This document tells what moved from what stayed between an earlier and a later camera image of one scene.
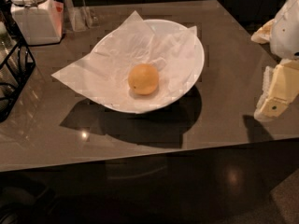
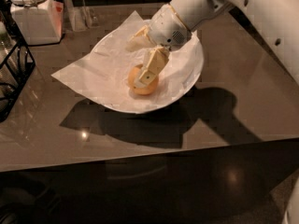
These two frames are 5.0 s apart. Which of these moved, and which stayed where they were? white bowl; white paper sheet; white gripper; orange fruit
Moved: white gripper
Stayed: orange fruit; white paper sheet; white bowl
